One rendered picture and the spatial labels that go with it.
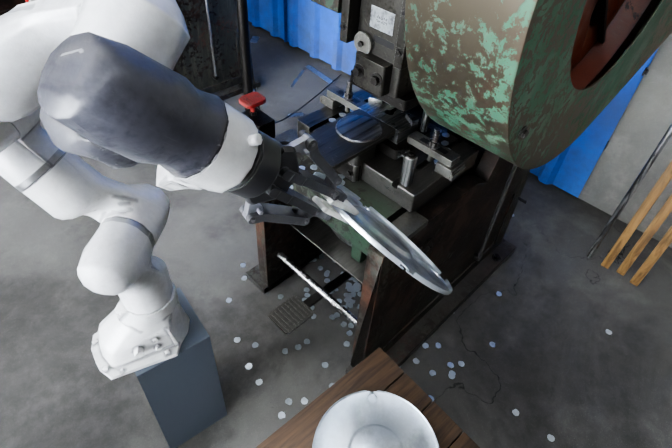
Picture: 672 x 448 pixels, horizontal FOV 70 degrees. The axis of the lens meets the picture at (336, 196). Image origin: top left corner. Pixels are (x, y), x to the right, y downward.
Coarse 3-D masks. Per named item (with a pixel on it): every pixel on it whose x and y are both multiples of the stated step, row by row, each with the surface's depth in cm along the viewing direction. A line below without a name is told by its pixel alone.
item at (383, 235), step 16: (320, 176) 82; (352, 192) 90; (336, 208) 67; (368, 208) 92; (352, 224) 65; (368, 224) 73; (384, 224) 84; (368, 240) 64; (384, 240) 72; (400, 240) 81; (400, 256) 71; (416, 256) 83; (416, 272) 69; (432, 272) 80; (432, 288) 67; (448, 288) 78
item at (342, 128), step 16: (352, 112) 134; (320, 128) 127; (336, 128) 127; (352, 128) 127; (368, 128) 128; (384, 128) 129; (320, 144) 122; (336, 144) 122; (352, 144) 123; (368, 144) 123; (336, 160) 118; (352, 160) 128; (352, 176) 131
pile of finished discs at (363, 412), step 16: (352, 400) 116; (368, 400) 117; (384, 400) 117; (400, 400) 117; (336, 416) 113; (352, 416) 114; (368, 416) 114; (384, 416) 114; (400, 416) 114; (416, 416) 114; (320, 432) 111; (336, 432) 111; (352, 432) 111; (368, 432) 111; (384, 432) 111; (400, 432) 112; (416, 432) 112; (432, 432) 112
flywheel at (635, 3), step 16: (592, 0) 88; (608, 0) 97; (624, 0) 102; (640, 0) 101; (656, 0) 104; (608, 16) 100; (624, 16) 102; (640, 16) 102; (592, 32) 98; (608, 32) 103; (624, 32) 102; (576, 48) 96; (592, 48) 103; (608, 48) 102; (624, 48) 106; (576, 64) 101; (592, 64) 102; (608, 64) 103; (576, 80) 100; (592, 80) 100
